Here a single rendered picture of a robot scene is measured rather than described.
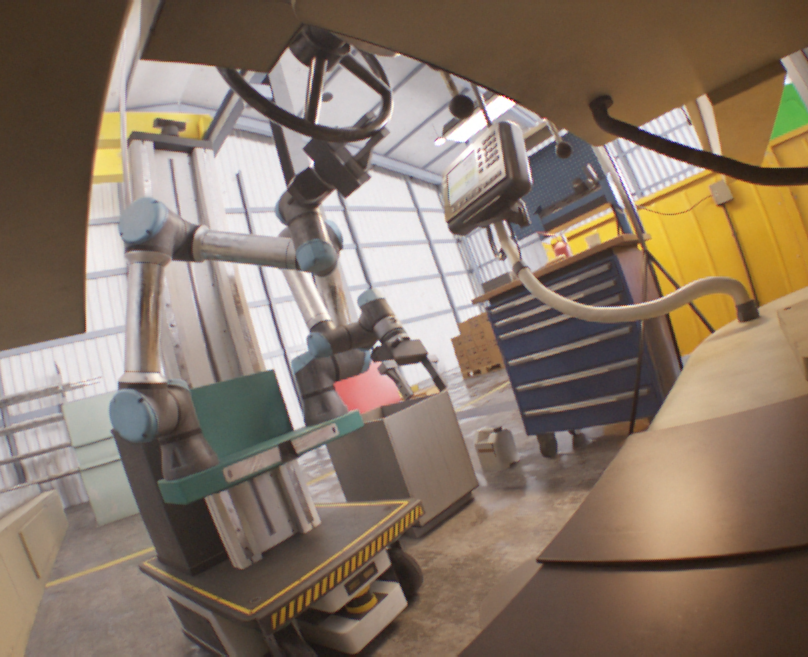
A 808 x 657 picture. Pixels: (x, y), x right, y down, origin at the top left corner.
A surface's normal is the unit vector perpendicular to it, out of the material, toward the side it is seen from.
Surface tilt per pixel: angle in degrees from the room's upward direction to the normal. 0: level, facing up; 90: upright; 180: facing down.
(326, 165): 120
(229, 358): 90
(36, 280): 180
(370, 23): 180
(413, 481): 90
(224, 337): 90
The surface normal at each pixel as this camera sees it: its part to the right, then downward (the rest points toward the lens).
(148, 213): 0.01, -0.22
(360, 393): 0.39, -0.20
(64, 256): 0.32, 0.95
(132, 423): 0.04, 0.04
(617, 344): -0.73, 0.20
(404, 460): 0.65, -0.27
